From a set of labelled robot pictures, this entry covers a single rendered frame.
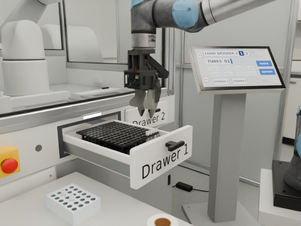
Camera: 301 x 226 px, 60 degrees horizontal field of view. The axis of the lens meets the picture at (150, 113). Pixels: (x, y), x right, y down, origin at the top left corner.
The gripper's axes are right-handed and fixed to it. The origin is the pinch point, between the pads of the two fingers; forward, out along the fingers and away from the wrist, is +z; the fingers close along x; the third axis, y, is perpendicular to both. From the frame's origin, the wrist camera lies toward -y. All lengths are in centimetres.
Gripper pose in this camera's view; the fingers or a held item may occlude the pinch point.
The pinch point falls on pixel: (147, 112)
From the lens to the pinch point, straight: 84.8
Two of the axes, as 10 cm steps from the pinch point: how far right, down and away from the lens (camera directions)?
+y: -6.2, 1.8, -7.6
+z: -0.1, 9.7, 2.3
